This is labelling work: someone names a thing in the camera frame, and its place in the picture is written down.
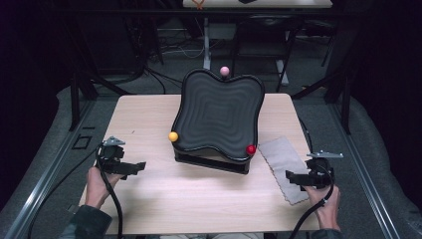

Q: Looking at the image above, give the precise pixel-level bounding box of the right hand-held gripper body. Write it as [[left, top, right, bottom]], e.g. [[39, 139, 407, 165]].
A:
[[304, 149, 344, 191]]

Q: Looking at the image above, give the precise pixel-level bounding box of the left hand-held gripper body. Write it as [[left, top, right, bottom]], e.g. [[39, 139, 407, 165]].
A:
[[95, 135, 134, 176]]

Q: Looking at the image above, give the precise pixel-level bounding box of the light grey cleaning cloth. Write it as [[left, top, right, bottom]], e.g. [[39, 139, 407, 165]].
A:
[[258, 135, 313, 206]]

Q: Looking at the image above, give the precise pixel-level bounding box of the black wavy tray stand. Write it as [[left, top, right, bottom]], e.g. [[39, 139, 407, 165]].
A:
[[169, 68, 267, 176]]

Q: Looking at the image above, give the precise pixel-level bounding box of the person's left hand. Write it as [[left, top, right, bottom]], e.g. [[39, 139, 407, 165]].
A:
[[85, 166, 125, 210]]

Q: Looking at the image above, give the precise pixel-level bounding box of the person's right hand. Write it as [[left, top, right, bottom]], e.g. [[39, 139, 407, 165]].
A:
[[303, 184, 342, 231]]

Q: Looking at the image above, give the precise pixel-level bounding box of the black metal stand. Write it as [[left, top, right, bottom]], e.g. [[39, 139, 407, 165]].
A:
[[292, 66, 352, 135], [68, 71, 133, 132]]

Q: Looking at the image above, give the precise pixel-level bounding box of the dark equipment stand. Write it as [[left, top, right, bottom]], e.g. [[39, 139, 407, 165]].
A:
[[120, 14, 165, 79]]

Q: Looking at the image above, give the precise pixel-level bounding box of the black chair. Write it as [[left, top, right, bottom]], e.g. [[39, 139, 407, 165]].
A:
[[230, 14, 305, 94]]

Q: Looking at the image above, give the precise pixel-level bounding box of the pale table with metal legs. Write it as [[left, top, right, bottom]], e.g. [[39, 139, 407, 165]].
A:
[[182, 0, 333, 87]]

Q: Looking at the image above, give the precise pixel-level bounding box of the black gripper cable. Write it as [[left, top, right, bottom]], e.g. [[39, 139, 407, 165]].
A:
[[288, 163, 335, 239], [94, 145, 124, 239]]

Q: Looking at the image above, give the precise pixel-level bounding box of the thin black cable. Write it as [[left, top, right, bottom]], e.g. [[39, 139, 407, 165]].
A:
[[298, 118, 315, 155]]

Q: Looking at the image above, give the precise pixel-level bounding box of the aluminium floor rail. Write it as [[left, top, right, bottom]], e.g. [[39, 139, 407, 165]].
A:
[[3, 99, 98, 239], [326, 103, 401, 239]]

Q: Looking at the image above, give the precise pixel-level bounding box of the black floor cable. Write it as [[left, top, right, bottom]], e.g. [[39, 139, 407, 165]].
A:
[[28, 147, 101, 239]]

